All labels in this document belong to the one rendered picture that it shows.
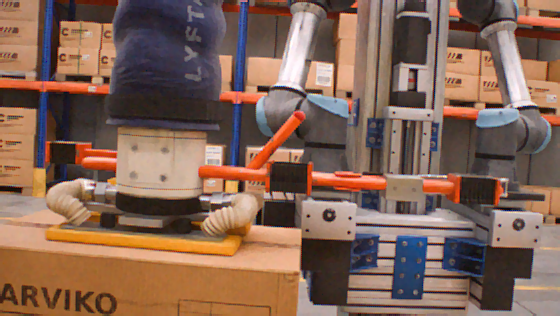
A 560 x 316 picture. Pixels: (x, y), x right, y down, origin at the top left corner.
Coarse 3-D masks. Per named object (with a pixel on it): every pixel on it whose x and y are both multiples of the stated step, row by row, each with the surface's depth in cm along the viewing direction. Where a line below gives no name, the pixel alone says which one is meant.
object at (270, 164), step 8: (272, 160) 114; (272, 168) 109; (280, 168) 109; (288, 168) 109; (296, 168) 108; (304, 168) 108; (272, 176) 110; (280, 176) 109; (288, 176) 109; (296, 176) 109; (304, 176) 109; (272, 184) 109; (280, 184) 109; (288, 184) 109; (296, 184) 109; (304, 184) 109; (288, 192) 109; (296, 192) 109; (304, 192) 109
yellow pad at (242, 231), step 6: (204, 210) 123; (90, 216) 120; (96, 216) 120; (174, 222) 120; (192, 222) 120; (198, 222) 120; (174, 228) 120; (192, 228) 119; (198, 228) 119; (234, 228) 119; (240, 228) 119; (246, 228) 119; (228, 234) 119; (234, 234) 119; (240, 234) 119; (246, 234) 119
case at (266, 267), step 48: (0, 240) 99; (48, 240) 102; (288, 240) 118; (0, 288) 95; (48, 288) 95; (96, 288) 95; (144, 288) 94; (192, 288) 94; (240, 288) 94; (288, 288) 94
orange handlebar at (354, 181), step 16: (96, 160) 112; (112, 160) 113; (208, 176) 111; (224, 176) 111; (240, 176) 111; (256, 176) 111; (320, 176) 110; (336, 176) 110; (352, 176) 110; (368, 176) 114; (432, 192) 110; (448, 192) 109
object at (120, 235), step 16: (64, 224) 104; (80, 224) 106; (96, 224) 107; (112, 224) 105; (176, 224) 104; (64, 240) 102; (80, 240) 101; (96, 240) 101; (112, 240) 101; (128, 240) 101; (144, 240) 101; (160, 240) 101; (176, 240) 101; (192, 240) 102; (208, 240) 102; (224, 240) 104; (240, 240) 109
